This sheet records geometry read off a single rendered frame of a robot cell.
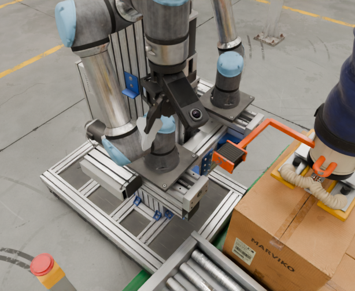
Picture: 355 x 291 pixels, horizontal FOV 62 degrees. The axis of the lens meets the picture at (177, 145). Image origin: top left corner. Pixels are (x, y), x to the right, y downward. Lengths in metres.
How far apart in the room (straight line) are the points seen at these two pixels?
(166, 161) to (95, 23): 0.54
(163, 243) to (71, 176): 0.87
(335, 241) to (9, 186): 2.33
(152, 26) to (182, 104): 0.14
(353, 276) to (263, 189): 0.65
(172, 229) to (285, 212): 0.92
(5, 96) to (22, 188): 1.33
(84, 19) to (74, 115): 2.30
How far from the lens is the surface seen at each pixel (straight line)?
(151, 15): 0.50
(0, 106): 3.58
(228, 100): 1.45
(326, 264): 1.21
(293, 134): 1.18
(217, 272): 1.52
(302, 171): 1.22
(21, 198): 2.63
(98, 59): 0.93
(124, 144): 0.99
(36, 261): 1.09
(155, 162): 1.14
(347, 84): 0.97
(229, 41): 1.46
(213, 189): 2.14
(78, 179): 2.30
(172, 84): 0.55
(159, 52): 0.52
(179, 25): 0.50
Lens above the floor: 1.97
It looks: 47 degrees down
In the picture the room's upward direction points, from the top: straight up
